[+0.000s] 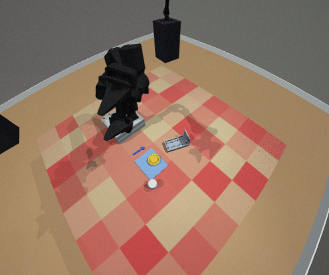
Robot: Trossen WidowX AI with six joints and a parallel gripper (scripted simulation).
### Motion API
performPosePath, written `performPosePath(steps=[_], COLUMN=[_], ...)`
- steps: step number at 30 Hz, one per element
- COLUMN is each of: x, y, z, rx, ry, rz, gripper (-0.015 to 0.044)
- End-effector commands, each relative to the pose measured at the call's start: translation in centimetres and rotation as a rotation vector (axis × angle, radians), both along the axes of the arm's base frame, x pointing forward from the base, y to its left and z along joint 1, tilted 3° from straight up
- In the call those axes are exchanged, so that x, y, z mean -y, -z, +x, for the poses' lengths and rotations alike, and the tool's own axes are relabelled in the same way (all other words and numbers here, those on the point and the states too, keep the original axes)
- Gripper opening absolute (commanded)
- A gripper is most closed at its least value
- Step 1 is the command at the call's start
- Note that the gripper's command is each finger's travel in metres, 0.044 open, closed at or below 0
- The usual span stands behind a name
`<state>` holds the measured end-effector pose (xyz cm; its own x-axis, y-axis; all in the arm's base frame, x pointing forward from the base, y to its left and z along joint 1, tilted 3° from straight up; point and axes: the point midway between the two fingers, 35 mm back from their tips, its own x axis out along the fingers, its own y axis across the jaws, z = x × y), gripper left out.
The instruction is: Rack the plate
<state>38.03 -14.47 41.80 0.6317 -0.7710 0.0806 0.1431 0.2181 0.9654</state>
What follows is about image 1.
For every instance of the olive yellow round plate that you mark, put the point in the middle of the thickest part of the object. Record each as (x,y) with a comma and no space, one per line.
(153,159)

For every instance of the blue rectangular mat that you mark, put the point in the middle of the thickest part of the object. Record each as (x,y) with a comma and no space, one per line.
(150,170)

